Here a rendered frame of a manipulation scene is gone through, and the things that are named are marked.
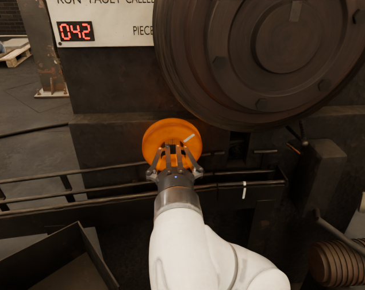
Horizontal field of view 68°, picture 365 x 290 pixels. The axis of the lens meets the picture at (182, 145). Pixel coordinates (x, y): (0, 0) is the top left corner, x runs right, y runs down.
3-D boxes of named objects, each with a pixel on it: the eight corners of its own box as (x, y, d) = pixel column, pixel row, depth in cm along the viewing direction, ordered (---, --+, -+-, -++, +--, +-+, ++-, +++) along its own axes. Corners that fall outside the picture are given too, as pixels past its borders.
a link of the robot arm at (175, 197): (202, 237, 52) (198, 212, 56) (204, 205, 46) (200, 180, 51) (154, 240, 51) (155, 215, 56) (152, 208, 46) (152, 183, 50)
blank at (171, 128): (169, 173, 78) (169, 181, 76) (130, 141, 71) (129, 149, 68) (211, 143, 73) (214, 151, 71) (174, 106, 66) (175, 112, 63)
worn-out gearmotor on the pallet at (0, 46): (-1, 50, 436) (-6, 35, 424) (14, 50, 437) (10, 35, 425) (-15, 56, 402) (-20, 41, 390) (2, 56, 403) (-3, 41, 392)
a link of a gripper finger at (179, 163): (177, 172, 57) (183, 172, 57) (175, 142, 66) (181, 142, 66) (177, 186, 59) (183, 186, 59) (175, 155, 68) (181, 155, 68)
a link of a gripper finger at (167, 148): (173, 186, 59) (166, 186, 59) (169, 155, 68) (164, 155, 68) (173, 172, 57) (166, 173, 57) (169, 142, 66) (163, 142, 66)
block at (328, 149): (287, 195, 93) (303, 136, 80) (308, 194, 94) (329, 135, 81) (300, 220, 84) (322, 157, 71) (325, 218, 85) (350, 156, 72)
